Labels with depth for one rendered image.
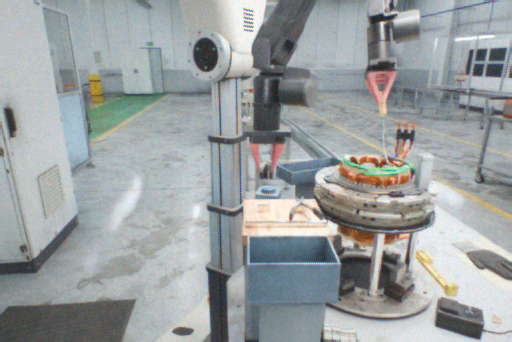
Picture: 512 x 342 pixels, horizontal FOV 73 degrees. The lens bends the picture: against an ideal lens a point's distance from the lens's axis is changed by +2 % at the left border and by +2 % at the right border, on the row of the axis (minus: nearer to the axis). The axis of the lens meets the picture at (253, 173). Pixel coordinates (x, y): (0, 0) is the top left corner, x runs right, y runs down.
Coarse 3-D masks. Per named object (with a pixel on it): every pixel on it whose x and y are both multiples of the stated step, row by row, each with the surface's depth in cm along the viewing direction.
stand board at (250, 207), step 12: (252, 204) 87; (264, 204) 88; (276, 204) 87; (288, 204) 87; (312, 204) 87; (252, 216) 80; (264, 216) 81; (276, 216) 81; (288, 216) 81; (300, 216) 81; (312, 216) 81; (252, 228) 75; (264, 228) 75; (276, 228) 75; (288, 228) 75; (300, 228) 75; (312, 228) 75; (324, 228) 75
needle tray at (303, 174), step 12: (276, 168) 122; (288, 168) 124; (300, 168) 127; (312, 168) 129; (324, 168) 118; (288, 180) 115; (300, 180) 115; (312, 180) 117; (300, 192) 124; (312, 192) 121
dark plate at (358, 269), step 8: (344, 264) 112; (352, 264) 112; (360, 264) 112; (368, 264) 112; (344, 272) 108; (352, 272) 108; (360, 272) 108; (368, 272) 108; (384, 272) 108; (360, 280) 104; (384, 280) 104
